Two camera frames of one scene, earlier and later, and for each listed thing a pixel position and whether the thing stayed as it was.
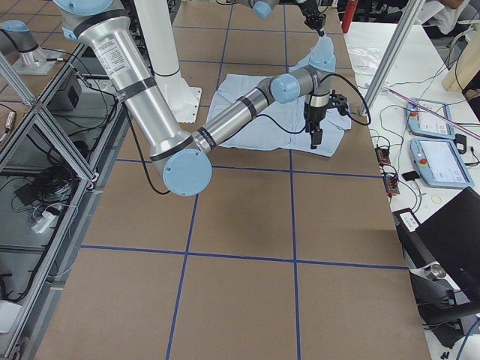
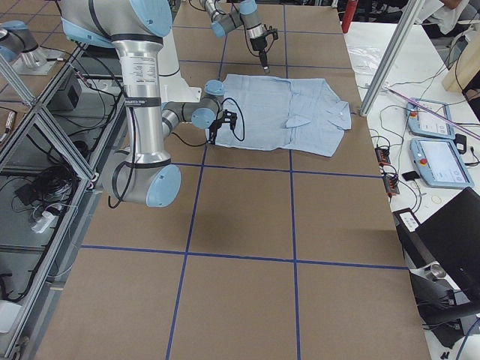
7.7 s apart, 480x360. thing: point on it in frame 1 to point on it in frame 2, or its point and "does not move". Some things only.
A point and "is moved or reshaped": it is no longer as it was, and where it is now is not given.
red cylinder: [350, 9] does not move
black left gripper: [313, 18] to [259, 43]
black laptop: [448, 243] does not move
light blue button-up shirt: [280, 127] is moved or reshaped
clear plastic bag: [364, 59] does not move
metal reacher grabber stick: [431, 110] does not move
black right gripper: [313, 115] to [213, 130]
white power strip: [43, 223] does not move
